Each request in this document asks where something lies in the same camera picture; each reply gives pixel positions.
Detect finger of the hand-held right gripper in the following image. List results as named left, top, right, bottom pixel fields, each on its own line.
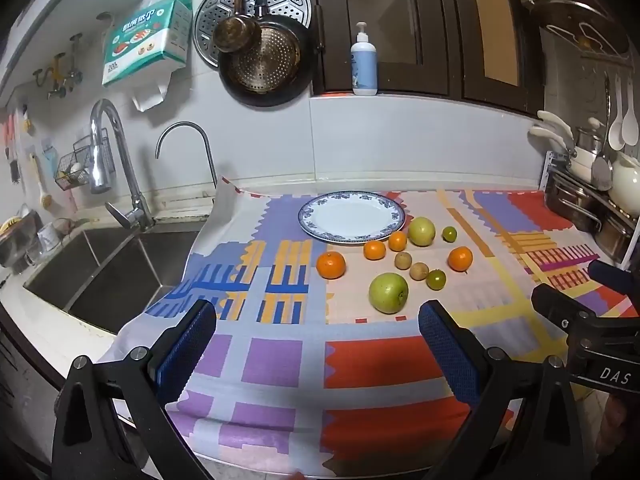
left=531, top=283, right=602, bottom=334
left=588, top=258, right=640, bottom=307

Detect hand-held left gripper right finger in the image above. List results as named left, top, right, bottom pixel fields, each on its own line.
left=418, top=300, right=593, bottom=480

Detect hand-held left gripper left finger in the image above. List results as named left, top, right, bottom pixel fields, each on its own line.
left=51, top=299, right=218, bottom=480

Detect medium orange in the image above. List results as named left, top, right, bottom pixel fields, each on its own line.
left=447, top=246, right=474, bottom=273

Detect yellow green apple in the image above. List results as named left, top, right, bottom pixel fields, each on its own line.
left=407, top=216, right=437, bottom=247

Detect large orange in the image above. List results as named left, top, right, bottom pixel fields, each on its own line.
left=316, top=250, right=347, bottom=280

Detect blue rimmed white plate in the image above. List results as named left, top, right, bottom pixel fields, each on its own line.
left=298, top=191, right=407, bottom=246

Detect stainless steel pot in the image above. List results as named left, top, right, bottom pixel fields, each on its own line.
left=595, top=210, right=640, bottom=261
left=544, top=172, right=603, bottom=233

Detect colourful patterned table mat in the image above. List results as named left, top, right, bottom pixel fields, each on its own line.
left=97, top=176, right=640, bottom=477

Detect white ceramic jar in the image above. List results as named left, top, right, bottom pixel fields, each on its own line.
left=612, top=152, right=640, bottom=219

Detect stainless steel sink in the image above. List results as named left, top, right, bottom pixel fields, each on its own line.
left=22, top=227, right=206, bottom=336

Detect metal spatula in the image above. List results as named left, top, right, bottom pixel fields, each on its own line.
left=591, top=72, right=614, bottom=192

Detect white dish rack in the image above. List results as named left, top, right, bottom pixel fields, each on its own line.
left=540, top=150, right=640, bottom=266

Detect white hanging spoon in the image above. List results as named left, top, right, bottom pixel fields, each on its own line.
left=607, top=72, right=627, bottom=151

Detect chrome pull-out kitchen faucet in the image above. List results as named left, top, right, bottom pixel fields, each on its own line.
left=89, top=98, right=156, bottom=233

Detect white cup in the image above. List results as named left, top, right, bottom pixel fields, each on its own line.
left=37, top=222, right=64, bottom=247

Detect thin gooseneck faucet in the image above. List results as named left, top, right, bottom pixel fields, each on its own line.
left=155, top=121, right=218, bottom=206

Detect white hanging tissue sheet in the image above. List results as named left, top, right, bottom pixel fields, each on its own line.
left=132, top=77, right=170, bottom=113

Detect black frying pan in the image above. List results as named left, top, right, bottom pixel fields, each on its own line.
left=217, top=0, right=315, bottom=108

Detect copper perforated strainer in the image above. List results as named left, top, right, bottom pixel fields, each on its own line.
left=227, top=27, right=303, bottom=93

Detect blue white pump bottle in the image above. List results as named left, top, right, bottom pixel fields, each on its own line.
left=350, top=22, right=379, bottom=96

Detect green tissue box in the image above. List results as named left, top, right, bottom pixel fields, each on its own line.
left=101, top=0, right=194, bottom=88

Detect small copper pot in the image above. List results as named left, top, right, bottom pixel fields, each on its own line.
left=212, top=0, right=262, bottom=54

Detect white utensil handle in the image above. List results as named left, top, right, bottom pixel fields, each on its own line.
left=537, top=110, right=574, bottom=139
left=529, top=126, right=569, bottom=153

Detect long handled dish brush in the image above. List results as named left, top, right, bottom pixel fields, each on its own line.
left=27, top=152, right=57, bottom=212

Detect black wire basket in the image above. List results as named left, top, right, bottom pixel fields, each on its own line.
left=54, top=128, right=111, bottom=191

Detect dark brown window frame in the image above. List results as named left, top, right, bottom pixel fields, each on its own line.
left=300, top=0, right=546, bottom=116

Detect yellow green wall hooks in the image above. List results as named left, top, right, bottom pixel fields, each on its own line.
left=32, top=32, right=84, bottom=99

